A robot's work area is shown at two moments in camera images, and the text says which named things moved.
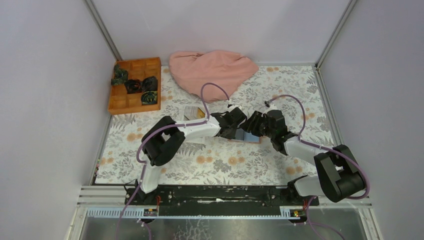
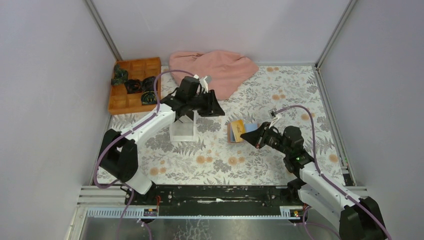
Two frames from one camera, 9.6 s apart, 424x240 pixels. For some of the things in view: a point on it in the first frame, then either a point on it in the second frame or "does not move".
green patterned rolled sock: (120, 75) does not move
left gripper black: (231, 135) to (212, 109)
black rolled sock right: (150, 83) does not move
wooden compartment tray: (121, 102) does not move
